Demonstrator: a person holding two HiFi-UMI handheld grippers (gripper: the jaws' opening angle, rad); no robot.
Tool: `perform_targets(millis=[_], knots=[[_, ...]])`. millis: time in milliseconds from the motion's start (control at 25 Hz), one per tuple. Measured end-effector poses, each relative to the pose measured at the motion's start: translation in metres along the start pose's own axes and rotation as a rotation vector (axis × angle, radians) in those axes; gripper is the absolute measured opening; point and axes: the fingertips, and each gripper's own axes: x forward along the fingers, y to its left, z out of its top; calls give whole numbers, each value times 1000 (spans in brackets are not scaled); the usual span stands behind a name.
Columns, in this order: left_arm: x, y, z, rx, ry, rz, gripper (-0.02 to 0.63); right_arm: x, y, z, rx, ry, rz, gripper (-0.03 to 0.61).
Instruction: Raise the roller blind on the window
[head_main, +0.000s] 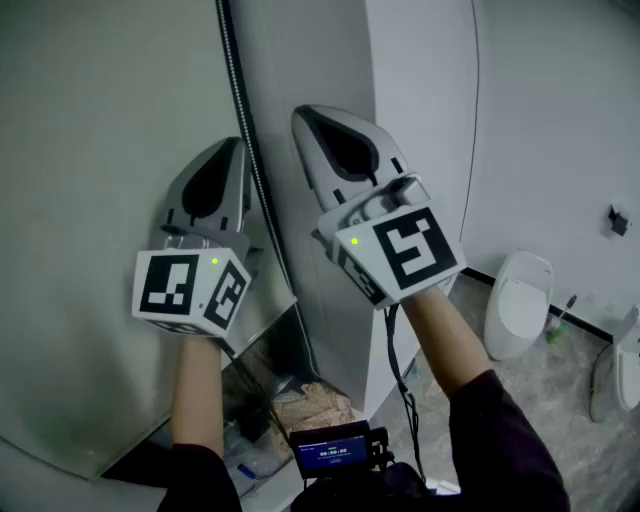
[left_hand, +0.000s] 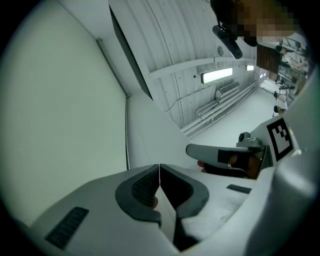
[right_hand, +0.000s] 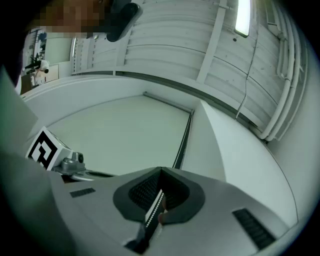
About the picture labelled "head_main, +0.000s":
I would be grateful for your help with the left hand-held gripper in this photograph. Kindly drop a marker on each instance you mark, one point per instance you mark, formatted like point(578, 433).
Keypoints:
point(165, 290)

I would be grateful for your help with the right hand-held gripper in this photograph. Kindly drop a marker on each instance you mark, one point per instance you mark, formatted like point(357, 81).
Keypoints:
point(410, 245)

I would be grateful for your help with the grey roller window blind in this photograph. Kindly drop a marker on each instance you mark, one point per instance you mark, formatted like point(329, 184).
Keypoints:
point(100, 175)

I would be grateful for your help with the person's left forearm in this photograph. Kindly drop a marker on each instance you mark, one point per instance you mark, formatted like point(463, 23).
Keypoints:
point(197, 395)

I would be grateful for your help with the person's right forearm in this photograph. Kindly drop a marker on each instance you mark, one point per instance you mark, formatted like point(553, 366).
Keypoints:
point(450, 350)

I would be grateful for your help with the white toilet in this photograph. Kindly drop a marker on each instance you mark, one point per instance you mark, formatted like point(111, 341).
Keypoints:
point(520, 310)
point(629, 370)

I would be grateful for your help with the clear plastic bag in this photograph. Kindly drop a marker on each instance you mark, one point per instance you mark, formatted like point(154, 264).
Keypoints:
point(255, 455)

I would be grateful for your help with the green toilet brush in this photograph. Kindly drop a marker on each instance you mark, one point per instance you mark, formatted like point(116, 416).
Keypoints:
point(559, 327)

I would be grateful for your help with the small blue stick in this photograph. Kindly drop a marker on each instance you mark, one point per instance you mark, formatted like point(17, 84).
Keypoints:
point(246, 471)

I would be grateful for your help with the black baseboard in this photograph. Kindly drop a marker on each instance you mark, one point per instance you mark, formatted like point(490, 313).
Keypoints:
point(580, 324)

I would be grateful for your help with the person's dark shirt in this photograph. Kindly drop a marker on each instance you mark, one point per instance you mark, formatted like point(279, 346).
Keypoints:
point(360, 492)

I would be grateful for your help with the black wall fixture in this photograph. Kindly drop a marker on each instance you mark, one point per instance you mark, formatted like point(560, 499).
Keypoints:
point(619, 220)

